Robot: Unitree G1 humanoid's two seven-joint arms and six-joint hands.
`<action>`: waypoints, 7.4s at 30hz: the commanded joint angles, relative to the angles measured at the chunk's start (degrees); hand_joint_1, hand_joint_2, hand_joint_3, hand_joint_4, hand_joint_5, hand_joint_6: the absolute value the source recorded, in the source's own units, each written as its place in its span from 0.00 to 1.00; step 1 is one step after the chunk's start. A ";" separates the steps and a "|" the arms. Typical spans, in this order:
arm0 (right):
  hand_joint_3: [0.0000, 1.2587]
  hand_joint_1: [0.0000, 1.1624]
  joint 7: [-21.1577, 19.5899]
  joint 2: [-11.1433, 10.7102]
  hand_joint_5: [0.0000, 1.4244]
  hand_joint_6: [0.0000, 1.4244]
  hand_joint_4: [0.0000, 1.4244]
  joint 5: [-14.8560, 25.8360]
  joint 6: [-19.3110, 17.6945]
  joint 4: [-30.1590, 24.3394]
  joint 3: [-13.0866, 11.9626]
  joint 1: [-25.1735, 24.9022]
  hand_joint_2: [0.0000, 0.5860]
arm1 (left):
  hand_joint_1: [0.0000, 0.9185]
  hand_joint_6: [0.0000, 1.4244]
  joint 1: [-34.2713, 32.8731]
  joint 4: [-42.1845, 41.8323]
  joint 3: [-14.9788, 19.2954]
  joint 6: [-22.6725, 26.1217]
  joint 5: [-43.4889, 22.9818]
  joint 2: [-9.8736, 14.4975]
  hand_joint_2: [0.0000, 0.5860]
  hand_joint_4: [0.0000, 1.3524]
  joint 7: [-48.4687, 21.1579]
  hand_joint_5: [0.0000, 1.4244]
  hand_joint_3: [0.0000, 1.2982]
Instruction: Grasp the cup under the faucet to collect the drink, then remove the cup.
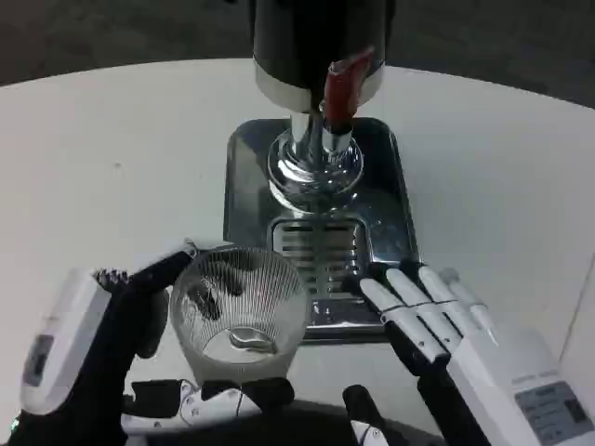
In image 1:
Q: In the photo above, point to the clear ribbed glass cup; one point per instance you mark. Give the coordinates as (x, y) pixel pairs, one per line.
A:
(241, 320)

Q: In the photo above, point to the black steel drink dispenser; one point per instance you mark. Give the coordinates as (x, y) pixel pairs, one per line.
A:
(302, 46)

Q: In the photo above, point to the steel drip tray with grid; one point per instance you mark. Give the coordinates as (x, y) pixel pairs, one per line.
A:
(386, 195)

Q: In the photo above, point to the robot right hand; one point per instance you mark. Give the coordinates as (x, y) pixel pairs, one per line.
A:
(483, 371)

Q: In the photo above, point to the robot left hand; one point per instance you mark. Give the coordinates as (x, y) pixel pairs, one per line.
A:
(88, 353)

